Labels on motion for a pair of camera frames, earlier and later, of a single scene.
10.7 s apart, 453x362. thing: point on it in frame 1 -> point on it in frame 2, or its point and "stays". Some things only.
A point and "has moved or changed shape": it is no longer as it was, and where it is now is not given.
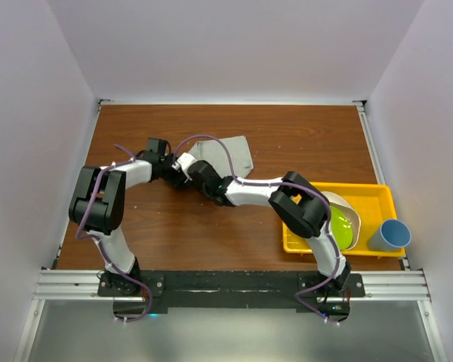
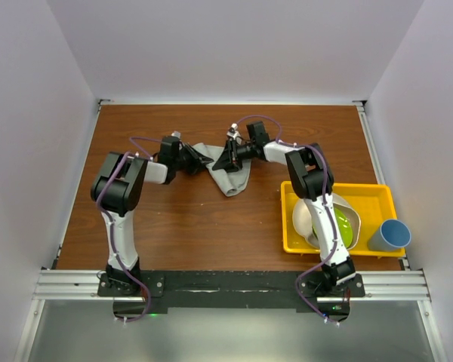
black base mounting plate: x=308 y=291 stays
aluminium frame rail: x=380 y=285 stays
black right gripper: x=192 y=182 -> x=229 y=161
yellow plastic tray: x=374 y=204 stays
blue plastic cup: x=392 y=236 stays
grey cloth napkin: x=214 y=151 has moved or changed shape
